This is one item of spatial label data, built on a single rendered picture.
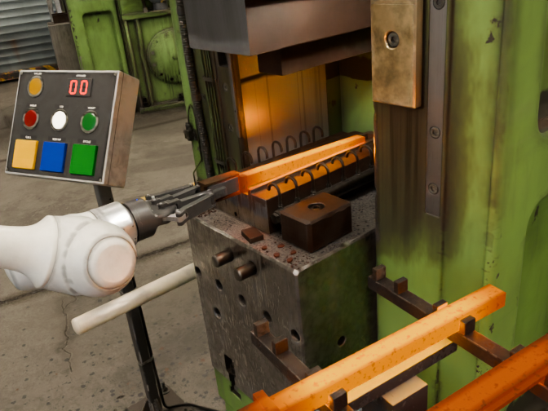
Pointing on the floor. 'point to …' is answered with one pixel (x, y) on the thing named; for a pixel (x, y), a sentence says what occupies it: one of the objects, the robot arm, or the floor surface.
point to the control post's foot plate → (161, 401)
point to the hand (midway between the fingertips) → (220, 187)
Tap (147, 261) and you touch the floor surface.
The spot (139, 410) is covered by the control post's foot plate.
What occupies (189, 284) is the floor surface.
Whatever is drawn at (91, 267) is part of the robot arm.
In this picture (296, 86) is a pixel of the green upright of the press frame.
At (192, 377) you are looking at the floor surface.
